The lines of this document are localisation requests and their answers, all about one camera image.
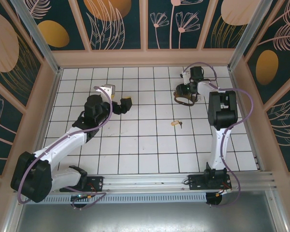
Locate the yellow key tag with key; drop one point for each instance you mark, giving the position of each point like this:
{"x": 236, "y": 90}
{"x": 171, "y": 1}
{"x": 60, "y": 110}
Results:
{"x": 175, "y": 123}

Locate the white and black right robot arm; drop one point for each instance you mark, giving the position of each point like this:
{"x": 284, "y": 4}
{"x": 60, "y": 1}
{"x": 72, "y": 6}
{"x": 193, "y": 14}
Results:
{"x": 220, "y": 149}

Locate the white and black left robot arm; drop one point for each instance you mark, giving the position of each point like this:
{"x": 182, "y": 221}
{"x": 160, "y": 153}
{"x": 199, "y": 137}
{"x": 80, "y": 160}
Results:
{"x": 62, "y": 145}

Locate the grey metal sheet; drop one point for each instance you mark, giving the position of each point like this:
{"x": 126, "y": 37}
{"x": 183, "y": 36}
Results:
{"x": 145, "y": 217}

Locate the aluminium side rail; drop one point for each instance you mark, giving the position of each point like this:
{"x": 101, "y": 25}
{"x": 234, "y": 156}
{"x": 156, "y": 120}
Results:
{"x": 56, "y": 83}
{"x": 247, "y": 120}

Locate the aluminium corner post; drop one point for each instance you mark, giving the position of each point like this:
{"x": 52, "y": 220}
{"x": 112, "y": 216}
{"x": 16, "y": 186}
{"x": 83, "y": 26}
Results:
{"x": 249, "y": 31}
{"x": 38, "y": 38}

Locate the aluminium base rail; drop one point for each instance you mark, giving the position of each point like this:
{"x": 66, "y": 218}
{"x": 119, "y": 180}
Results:
{"x": 147, "y": 181}

